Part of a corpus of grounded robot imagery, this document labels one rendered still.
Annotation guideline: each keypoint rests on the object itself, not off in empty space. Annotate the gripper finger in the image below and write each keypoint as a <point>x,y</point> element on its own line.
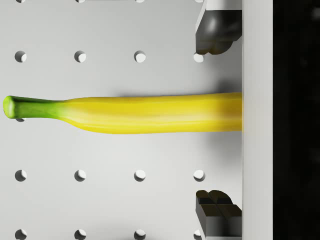
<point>220,27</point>
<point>220,212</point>

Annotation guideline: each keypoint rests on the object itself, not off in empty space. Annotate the banana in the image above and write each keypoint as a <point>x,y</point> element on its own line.
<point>150,113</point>

